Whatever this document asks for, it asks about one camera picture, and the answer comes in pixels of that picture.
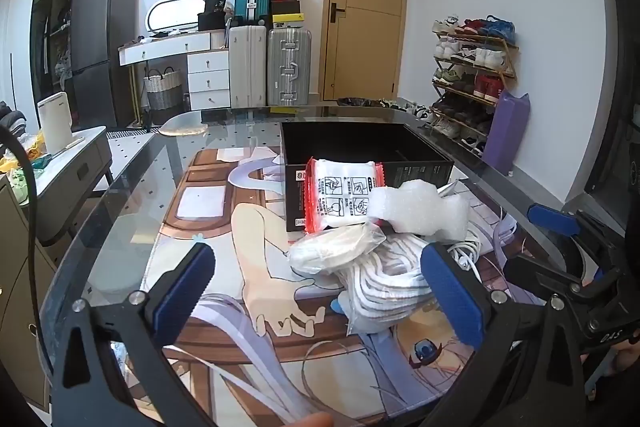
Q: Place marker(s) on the black handbag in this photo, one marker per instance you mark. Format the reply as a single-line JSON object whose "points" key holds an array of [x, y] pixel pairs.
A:
{"points": [[215, 2]]}

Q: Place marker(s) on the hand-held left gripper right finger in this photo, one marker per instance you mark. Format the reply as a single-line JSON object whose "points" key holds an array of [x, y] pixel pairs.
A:
{"points": [[452, 294]]}

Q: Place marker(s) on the white suitcase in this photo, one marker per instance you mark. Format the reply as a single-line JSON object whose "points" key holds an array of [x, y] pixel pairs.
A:
{"points": [[247, 67]]}

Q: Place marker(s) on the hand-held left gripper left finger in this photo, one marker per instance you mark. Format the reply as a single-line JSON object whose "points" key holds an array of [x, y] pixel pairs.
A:
{"points": [[185, 289]]}

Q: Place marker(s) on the white round stool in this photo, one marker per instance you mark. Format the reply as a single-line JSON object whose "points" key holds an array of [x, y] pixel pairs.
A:
{"points": [[182, 127]]}

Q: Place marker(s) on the red and white packet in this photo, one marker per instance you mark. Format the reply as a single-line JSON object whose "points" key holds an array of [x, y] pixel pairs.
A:
{"points": [[340, 192]]}

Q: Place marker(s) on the person's right hand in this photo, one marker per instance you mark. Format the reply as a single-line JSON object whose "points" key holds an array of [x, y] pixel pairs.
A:
{"points": [[627, 357]]}

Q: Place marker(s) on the black cardboard box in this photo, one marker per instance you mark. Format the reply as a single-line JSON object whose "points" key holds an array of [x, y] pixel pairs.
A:
{"points": [[350, 142]]}

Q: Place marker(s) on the wooden door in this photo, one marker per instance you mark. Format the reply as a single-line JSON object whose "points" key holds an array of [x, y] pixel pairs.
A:
{"points": [[370, 7]]}

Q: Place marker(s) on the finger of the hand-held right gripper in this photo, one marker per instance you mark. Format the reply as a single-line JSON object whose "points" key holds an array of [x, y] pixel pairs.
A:
{"points": [[542, 272], [550, 216]]}

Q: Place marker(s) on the purple bag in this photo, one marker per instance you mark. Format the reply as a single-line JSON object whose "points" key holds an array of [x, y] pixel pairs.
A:
{"points": [[507, 132]]}

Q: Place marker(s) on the oval mirror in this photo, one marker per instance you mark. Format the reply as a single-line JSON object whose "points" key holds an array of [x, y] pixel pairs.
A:
{"points": [[172, 14]]}

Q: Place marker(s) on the person's left hand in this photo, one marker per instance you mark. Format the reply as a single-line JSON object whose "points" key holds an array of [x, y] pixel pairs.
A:
{"points": [[305, 421]]}

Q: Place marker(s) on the printed desk mat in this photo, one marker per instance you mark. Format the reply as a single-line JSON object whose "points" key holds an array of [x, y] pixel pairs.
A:
{"points": [[260, 227]]}

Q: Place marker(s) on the pile of sneakers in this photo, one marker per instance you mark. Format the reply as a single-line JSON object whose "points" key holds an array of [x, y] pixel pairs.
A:
{"points": [[380, 103]]}

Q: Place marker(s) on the dark tall cabinet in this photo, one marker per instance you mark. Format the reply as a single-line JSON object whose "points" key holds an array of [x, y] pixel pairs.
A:
{"points": [[55, 7]]}

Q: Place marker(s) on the white dresser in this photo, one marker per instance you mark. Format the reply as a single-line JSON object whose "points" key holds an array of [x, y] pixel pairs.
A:
{"points": [[207, 67]]}

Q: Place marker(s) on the white foam wrap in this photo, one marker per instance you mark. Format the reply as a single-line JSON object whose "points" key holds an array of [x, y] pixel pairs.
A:
{"points": [[425, 207]]}

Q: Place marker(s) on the silver suitcase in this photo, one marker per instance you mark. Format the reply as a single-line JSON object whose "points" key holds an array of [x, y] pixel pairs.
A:
{"points": [[290, 67]]}

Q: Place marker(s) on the grey side table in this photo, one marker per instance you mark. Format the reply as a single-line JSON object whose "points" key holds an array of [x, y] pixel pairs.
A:
{"points": [[70, 187]]}

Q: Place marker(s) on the white kettle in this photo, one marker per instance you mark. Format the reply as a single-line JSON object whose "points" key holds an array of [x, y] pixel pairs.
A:
{"points": [[54, 124]]}

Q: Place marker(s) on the dark refrigerator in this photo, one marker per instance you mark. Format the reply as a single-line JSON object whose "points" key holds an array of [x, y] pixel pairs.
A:
{"points": [[102, 37]]}

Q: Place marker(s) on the beige cabinet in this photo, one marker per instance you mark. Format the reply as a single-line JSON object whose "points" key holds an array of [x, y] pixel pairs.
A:
{"points": [[20, 297]]}

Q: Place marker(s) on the woven basket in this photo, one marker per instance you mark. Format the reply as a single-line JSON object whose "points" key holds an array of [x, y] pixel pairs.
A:
{"points": [[162, 92]]}

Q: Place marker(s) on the black storage box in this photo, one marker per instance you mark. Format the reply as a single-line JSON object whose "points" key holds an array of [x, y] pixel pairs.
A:
{"points": [[211, 22]]}

